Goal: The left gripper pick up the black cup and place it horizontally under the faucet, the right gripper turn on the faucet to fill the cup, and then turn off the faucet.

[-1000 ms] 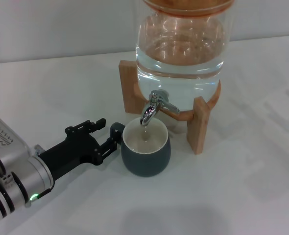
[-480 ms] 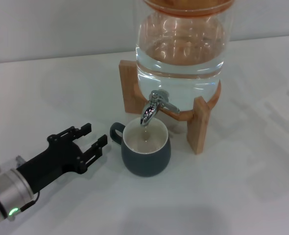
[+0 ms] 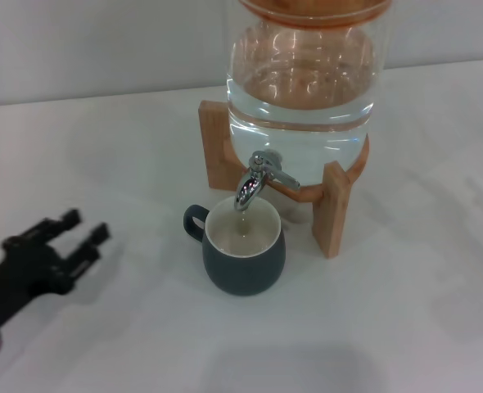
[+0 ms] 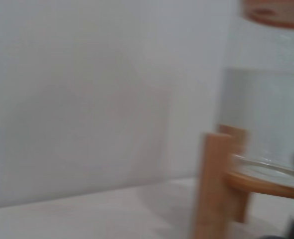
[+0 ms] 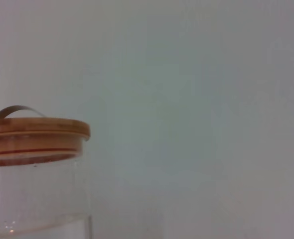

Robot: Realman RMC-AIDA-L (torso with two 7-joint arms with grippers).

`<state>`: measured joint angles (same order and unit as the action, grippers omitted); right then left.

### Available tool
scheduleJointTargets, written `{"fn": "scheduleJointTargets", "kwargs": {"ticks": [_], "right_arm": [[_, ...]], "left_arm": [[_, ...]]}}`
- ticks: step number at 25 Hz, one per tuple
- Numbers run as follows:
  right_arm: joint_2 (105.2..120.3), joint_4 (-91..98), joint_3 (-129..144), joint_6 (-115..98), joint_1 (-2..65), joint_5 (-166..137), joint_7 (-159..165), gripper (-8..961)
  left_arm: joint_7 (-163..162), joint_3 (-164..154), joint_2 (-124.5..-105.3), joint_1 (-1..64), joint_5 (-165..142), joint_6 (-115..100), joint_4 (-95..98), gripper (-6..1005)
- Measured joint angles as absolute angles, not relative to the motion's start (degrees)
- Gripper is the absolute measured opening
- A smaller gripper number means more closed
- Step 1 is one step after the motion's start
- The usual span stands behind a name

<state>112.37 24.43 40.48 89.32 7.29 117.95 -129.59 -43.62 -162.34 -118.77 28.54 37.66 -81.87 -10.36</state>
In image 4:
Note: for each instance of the wooden dispenser stand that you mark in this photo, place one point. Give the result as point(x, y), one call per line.
point(211, 179)

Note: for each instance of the glass water dispenser jar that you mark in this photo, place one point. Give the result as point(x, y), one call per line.
point(264, 104)

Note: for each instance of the wooden jar lid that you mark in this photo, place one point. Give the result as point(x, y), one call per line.
point(276, 12)

